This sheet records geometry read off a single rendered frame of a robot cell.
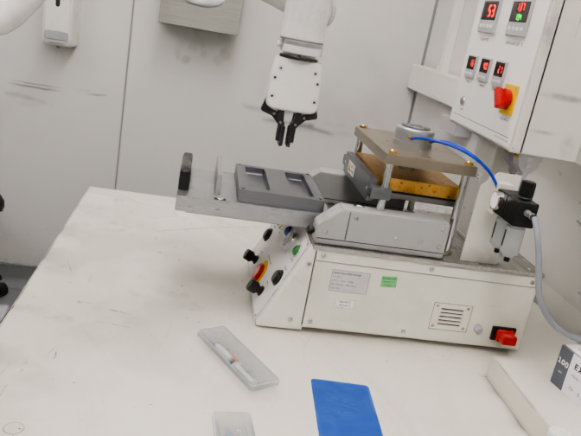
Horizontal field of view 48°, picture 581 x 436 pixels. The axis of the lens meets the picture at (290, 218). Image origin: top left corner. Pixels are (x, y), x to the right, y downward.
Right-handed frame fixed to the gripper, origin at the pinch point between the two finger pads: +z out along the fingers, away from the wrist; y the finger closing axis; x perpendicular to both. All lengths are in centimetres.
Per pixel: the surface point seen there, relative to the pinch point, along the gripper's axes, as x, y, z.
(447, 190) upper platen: -10.2, 31.6, 3.9
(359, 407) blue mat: -40, 14, 34
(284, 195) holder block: -9.9, 0.6, 9.4
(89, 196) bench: 49, -44, 34
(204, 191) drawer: -6.4, -14.3, 11.9
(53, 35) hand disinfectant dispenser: 133, -75, 1
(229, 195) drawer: -6.4, -9.5, 11.9
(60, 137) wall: 144, -71, 41
